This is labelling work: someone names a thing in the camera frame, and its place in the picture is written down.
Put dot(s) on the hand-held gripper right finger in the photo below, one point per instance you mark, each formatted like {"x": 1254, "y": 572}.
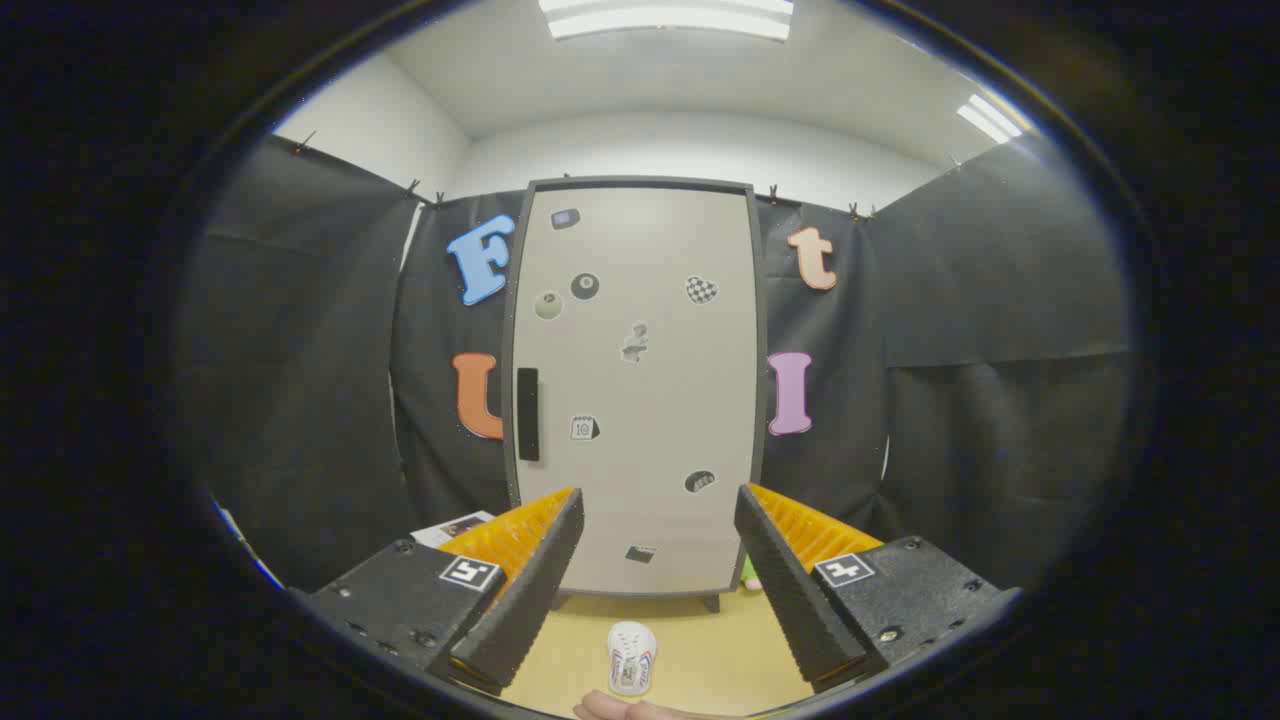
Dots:
{"x": 795, "y": 600}

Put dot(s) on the grey shoe cabinet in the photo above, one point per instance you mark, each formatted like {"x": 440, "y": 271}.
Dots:
{"x": 760, "y": 300}

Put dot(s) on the white cover book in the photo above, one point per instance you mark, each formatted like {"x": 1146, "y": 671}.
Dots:
{"x": 455, "y": 526}

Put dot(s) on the long ceiling light panel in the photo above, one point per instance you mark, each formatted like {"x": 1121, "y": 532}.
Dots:
{"x": 665, "y": 18}

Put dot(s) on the pink plush toy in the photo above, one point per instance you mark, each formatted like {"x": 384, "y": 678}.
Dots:
{"x": 750, "y": 578}

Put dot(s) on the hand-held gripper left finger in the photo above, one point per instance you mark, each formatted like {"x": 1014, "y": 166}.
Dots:
{"x": 525, "y": 610}

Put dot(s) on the black backdrop cloth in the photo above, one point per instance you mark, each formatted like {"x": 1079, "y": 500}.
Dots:
{"x": 300, "y": 400}

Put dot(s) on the small ceiling light panel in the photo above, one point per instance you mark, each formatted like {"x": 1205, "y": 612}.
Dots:
{"x": 988, "y": 118}

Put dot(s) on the white canvas shoe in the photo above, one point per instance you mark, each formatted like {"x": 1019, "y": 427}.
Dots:
{"x": 632, "y": 655}

